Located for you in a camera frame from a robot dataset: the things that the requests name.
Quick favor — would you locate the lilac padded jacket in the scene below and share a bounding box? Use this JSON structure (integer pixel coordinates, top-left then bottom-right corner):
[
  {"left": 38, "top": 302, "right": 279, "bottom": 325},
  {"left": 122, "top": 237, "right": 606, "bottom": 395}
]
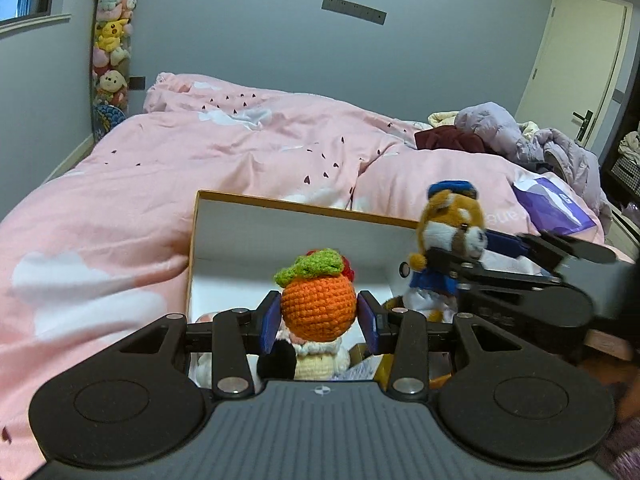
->
[{"left": 454, "top": 102, "right": 615, "bottom": 223}]

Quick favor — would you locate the pink pillow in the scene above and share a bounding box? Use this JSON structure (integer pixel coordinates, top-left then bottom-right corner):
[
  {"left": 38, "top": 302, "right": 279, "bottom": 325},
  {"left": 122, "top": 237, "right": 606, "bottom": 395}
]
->
[{"left": 144, "top": 72, "right": 286, "bottom": 115}]

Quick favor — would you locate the grey wall socket strip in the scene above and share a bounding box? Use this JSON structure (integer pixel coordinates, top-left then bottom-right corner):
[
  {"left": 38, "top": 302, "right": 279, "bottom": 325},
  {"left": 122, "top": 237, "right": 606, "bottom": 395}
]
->
[{"left": 321, "top": 0, "right": 388, "bottom": 26}]

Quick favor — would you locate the yellow toy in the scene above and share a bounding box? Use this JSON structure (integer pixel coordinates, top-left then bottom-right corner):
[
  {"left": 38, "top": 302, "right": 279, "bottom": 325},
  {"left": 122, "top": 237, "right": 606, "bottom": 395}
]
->
[{"left": 372, "top": 354, "right": 400, "bottom": 387}]

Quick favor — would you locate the orange crochet fruit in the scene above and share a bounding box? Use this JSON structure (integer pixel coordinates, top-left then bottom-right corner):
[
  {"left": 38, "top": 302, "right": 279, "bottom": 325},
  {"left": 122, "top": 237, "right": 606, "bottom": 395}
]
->
[{"left": 273, "top": 247, "right": 358, "bottom": 340}]

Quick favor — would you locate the purple plastic bag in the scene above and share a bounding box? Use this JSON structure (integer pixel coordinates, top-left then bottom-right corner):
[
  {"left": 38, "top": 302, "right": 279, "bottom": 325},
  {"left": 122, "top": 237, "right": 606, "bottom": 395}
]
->
[{"left": 512, "top": 174, "right": 598, "bottom": 237}]

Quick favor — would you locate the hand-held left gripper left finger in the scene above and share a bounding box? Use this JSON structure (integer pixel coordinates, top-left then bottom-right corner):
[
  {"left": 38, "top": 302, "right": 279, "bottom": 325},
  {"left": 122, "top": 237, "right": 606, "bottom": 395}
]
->
[{"left": 109, "top": 290, "right": 282, "bottom": 400}]

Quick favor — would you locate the black door handle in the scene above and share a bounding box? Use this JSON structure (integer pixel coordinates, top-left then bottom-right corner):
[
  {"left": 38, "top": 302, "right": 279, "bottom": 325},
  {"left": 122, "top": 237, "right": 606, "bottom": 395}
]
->
[{"left": 572, "top": 110, "right": 595, "bottom": 142}]

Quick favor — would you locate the dark storage shelf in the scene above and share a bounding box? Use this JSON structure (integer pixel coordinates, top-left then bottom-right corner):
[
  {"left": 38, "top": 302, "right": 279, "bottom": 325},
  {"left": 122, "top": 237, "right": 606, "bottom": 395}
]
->
[{"left": 602, "top": 95, "right": 640, "bottom": 256}]

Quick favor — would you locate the column of plush toys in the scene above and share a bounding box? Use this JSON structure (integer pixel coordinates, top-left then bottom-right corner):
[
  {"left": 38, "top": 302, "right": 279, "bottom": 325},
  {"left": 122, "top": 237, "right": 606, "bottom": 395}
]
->
[{"left": 90, "top": 0, "right": 142, "bottom": 143}]

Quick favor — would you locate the white door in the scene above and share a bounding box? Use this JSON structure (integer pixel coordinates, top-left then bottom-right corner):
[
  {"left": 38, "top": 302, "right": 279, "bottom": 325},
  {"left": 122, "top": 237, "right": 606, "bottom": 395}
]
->
[{"left": 514, "top": 0, "right": 632, "bottom": 148}]

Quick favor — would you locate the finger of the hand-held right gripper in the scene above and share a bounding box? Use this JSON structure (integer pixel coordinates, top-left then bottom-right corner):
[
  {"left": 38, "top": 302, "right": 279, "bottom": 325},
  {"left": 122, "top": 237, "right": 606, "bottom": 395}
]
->
[
  {"left": 426, "top": 246, "right": 563, "bottom": 289},
  {"left": 482, "top": 229, "right": 617, "bottom": 266}
]

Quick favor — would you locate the cream cloth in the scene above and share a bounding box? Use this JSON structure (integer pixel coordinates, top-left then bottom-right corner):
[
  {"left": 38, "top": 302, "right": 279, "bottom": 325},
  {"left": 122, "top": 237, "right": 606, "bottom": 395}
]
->
[{"left": 426, "top": 110, "right": 462, "bottom": 129}]

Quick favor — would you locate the pink printed blanket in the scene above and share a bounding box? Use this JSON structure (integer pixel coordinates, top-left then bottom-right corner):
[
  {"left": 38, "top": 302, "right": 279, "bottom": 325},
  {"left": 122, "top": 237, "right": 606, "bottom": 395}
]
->
[{"left": 0, "top": 72, "right": 640, "bottom": 476}]

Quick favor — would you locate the brown cardboard box white inside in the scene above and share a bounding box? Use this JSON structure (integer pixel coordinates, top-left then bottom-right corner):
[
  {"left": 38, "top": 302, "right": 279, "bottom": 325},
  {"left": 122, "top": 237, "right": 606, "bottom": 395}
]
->
[{"left": 186, "top": 190, "right": 431, "bottom": 396}]

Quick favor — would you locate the brown plush bear blue outfit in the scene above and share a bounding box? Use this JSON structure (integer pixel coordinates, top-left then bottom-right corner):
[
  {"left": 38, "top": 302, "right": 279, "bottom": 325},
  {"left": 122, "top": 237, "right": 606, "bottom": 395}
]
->
[{"left": 382, "top": 182, "right": 488, "bottom": 323}]

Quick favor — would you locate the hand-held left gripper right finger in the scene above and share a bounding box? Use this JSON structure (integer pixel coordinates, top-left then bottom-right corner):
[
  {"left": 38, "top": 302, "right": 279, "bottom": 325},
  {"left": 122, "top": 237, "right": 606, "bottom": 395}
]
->
[{"left": 357, "top": 290, "right": 532, "bottom": 398}]

